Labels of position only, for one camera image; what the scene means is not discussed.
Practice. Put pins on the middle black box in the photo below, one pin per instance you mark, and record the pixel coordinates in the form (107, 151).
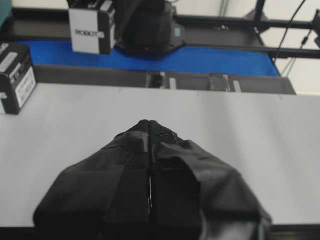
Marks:
(220, 82)

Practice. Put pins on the upper black box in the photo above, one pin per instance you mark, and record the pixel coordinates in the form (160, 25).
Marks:
(161, 80)

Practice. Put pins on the black base sheet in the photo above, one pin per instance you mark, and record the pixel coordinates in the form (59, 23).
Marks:
(93, 76)

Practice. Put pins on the black box on white base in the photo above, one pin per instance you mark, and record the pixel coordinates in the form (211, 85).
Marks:
(17, 77)

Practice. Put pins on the white base sheet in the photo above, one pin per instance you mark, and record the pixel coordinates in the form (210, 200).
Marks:
(273, 140)

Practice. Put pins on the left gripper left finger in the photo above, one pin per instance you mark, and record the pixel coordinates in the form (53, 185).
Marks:
(104, 197)

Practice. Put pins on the blue table cloth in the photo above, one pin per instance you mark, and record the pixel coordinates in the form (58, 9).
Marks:
(187, 59)

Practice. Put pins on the black aluminium frame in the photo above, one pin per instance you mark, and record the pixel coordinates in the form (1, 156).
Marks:
(23, 23)

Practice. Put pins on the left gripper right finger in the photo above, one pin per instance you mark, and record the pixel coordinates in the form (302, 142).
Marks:
(197, 196)

